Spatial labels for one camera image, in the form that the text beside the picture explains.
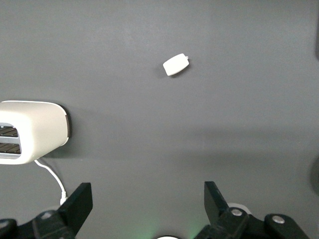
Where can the white bun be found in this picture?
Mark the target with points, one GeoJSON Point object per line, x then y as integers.
{"type": "Point", "coordinates": [175, 65]}

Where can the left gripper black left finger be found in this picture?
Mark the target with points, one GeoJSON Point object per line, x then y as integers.
{"type": "Point", "coordinates": [74, 206]}

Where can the cream toaster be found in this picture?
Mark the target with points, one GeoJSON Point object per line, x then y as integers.
{"type": "Point", "coordinates": [40, 129]}

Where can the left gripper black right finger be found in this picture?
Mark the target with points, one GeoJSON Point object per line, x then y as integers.
{"type": "Point", "coordinates": [216, 206]}

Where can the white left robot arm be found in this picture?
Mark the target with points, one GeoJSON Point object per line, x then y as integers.
{"type": "Point", "coordinates": [167, 237]}

